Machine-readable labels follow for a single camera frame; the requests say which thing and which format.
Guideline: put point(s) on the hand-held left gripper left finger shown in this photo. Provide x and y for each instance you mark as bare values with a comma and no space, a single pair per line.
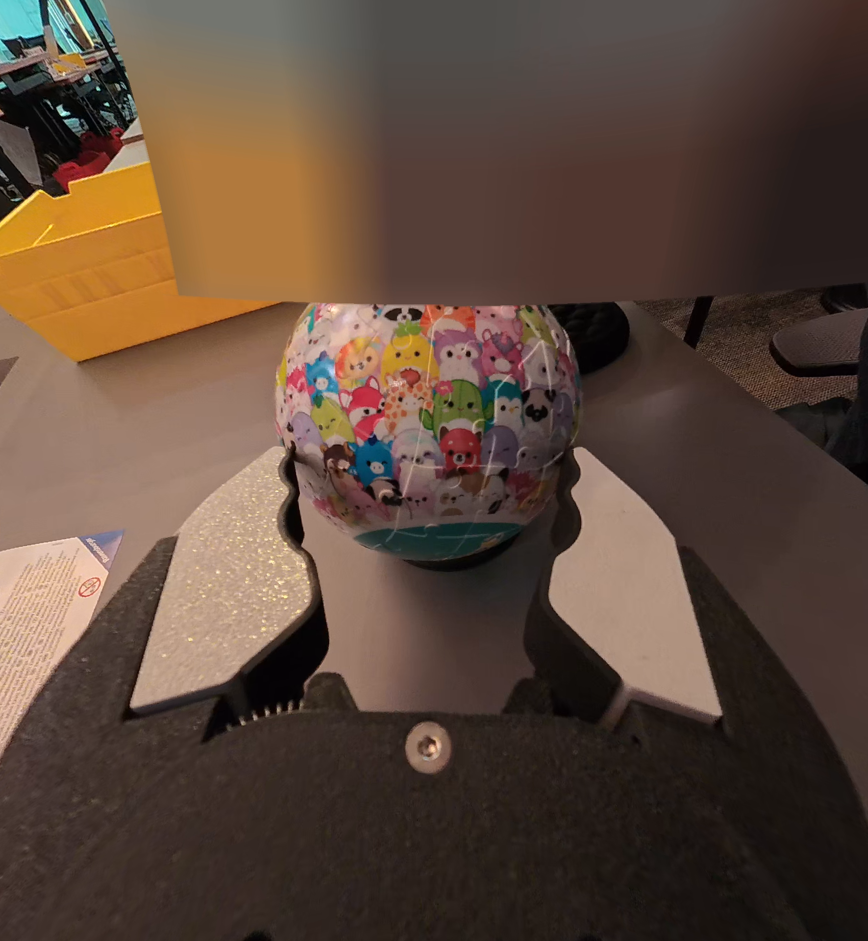
228,588

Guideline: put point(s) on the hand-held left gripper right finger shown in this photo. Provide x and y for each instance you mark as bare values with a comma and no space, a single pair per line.
632,595

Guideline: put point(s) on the colourful cartoon puzzle ball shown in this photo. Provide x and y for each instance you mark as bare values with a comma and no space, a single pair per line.
434,426

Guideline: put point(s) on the black round ball stand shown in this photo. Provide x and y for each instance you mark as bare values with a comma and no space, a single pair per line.
456,564

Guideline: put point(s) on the white instruction leaflet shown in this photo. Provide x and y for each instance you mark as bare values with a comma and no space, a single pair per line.
22,625

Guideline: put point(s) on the black quilted wrist rest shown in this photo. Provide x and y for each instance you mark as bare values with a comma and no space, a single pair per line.
595,338

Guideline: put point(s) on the black furniture leg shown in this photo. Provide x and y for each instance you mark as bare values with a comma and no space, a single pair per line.
698,320

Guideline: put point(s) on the yellow plastic bin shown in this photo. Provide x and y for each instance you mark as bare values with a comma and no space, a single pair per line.
95,309

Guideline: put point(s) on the black chair armrest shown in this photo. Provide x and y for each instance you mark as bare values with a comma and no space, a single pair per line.
820,342

